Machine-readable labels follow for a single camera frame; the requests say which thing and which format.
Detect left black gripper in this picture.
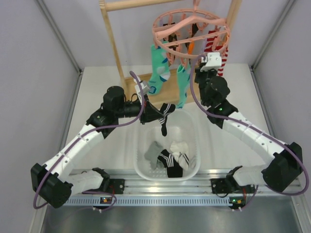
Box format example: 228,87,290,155
115,94,164,125

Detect black sock white stripes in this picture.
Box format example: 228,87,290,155
159,103,176,136

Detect pink round clip hanger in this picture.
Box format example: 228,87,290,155
152,0,230,65

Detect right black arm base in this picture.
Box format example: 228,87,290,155
210,178,255,197

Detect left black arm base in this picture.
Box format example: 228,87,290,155
83,179,125,194

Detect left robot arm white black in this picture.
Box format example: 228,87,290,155
31,82,164,208

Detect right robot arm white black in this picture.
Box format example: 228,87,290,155
190,66,310,195

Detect green sock right hanging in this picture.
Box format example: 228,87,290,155
176,62,191,109

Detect green sock hanging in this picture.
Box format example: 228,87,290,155
148,44,171,95
176,62,191,109

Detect white plastic laundry basket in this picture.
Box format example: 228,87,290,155
134,109,201,182

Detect red white striped sock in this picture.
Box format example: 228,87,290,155
204,36,228,76

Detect grey sock in basket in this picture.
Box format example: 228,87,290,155
144,141,163,170

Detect green sock left hanging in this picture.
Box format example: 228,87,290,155
148,44,171,95

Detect white sock in basket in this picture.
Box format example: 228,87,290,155
170,141,196,171

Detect black striped sock in basket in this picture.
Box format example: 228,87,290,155
157,149,183,178

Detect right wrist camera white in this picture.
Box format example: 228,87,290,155
200,52,222,72

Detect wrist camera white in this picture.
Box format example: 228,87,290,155
200,52,222,72
134,76,150,97

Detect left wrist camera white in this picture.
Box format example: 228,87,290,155
134,76,150,97

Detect wooden drying rack frame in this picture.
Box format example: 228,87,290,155
98,0,242,110

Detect aluminium mounting rail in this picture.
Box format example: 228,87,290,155
38,168,302,195

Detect perforated grey cable duct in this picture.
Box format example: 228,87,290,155
63,195,245,207

